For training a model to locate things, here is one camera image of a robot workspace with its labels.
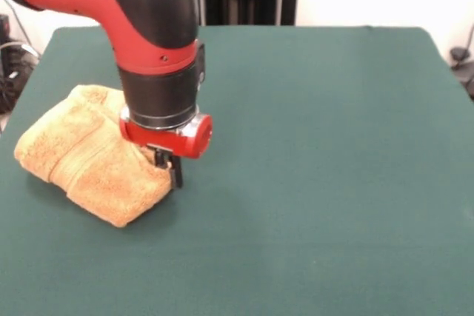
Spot tan terry towel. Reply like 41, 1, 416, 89
13, 84, 175, 228

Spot dark green tablecloth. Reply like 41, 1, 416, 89
0, 25, 474, 316

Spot black device with cable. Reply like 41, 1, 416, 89
450, 46, 474, 101

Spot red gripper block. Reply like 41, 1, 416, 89
118, 107, 214, 189

